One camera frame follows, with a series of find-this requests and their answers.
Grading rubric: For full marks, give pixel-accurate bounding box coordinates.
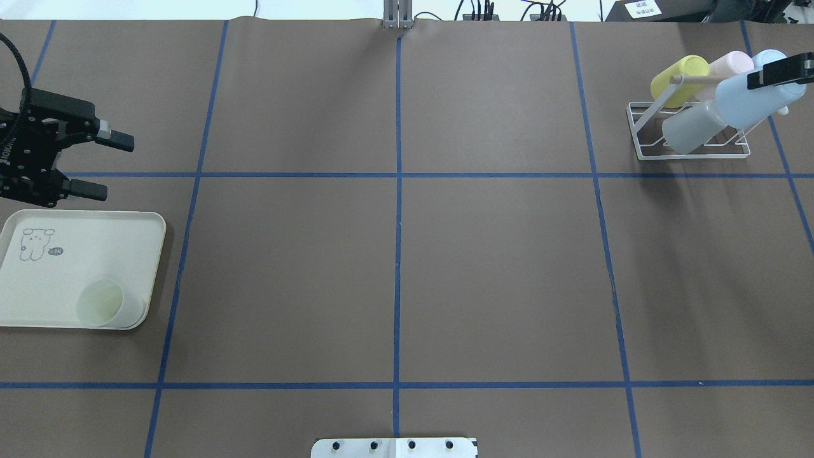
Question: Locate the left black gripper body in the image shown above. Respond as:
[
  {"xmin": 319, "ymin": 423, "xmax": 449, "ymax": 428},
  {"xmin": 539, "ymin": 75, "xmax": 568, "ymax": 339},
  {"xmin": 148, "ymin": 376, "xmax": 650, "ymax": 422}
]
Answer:
[{"xmin": 1, "ymin": 88, "xmax": 100, "ymax": 209}]

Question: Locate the blue cup front row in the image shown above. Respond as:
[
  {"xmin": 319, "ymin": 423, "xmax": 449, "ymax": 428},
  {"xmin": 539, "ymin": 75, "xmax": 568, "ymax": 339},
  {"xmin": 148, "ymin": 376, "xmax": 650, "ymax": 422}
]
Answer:
[{"xmin": 751, "ymin": 49, "xmax": 787, "ymax": 71}]

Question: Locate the blue cup row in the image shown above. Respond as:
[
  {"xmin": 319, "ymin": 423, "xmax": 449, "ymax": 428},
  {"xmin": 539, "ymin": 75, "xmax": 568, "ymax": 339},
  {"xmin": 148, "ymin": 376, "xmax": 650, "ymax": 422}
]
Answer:
[
  {"xmin": 751, "ymin": 49, "xmax": 787, "ymax": 71},
  {"xmin": 714, "ymin": 71, "xmax": 808, "ymax": 130}
]

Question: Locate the pink plastic cup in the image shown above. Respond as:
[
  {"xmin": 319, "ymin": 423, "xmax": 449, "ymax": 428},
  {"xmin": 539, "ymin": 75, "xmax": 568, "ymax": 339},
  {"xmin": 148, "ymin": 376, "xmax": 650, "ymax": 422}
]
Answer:
[{"xmin": 694, "ymin": 50, "xmax": 755, "ymax": 102}]

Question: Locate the blue cup back row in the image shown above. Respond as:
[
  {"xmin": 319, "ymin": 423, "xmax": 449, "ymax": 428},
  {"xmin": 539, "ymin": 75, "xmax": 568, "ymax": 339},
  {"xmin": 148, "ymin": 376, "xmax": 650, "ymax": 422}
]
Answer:
[{"xmin": 714, "ymin": 71, "xmax": 808, "ymax": 130}]

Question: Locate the yellow plastic cup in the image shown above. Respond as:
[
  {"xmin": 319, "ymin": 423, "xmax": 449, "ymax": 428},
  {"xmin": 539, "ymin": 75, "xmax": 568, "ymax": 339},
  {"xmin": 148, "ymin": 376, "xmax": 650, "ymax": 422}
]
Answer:
[{"xmin": 650, "ymin": 55, "xmax": 710, "ymax": 109}]

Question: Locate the cream plastic cup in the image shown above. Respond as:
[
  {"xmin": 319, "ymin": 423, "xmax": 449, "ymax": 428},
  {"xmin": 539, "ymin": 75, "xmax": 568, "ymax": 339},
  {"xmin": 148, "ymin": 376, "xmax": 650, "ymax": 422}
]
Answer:
[{"xmin": 75, "ymin": 279, "xmax": 146, "ymax": 330}]

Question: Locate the grey plastic cup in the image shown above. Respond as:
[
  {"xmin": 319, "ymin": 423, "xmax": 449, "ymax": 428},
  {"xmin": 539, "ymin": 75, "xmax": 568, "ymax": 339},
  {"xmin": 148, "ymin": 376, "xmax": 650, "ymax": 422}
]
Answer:
[{"xmin": 662, "ymin": 101, "xmax": 727, "ymax": 155}]

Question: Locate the cream plastic tray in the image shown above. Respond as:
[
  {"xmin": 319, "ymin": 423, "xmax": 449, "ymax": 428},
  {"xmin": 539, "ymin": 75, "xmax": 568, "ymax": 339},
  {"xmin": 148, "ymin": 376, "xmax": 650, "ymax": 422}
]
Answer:
[{"xmin": 1, "ymin": 209, "xmax": 167, "ymax": 331}]

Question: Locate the white wire cup rack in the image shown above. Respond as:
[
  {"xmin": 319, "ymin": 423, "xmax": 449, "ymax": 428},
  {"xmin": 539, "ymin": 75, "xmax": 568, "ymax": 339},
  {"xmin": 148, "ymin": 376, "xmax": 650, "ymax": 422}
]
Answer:
[{"xmin": 626, "ymin": 74, "xmax": 765, "ymax": 162}]

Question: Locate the aluminium frame post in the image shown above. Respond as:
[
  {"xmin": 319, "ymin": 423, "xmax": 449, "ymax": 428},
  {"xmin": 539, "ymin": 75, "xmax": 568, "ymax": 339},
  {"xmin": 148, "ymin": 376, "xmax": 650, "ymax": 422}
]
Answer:
[{"xmin": 383, "ymin": 0, "xmax": 415, "ymax": 30}]

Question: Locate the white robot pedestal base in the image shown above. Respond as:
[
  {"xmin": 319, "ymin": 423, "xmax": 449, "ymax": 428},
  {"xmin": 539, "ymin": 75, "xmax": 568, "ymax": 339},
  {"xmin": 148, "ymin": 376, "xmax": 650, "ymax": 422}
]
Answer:
[{"xmin": 310, "ymin": 437, "xmax": 479, "ymax": 457}]

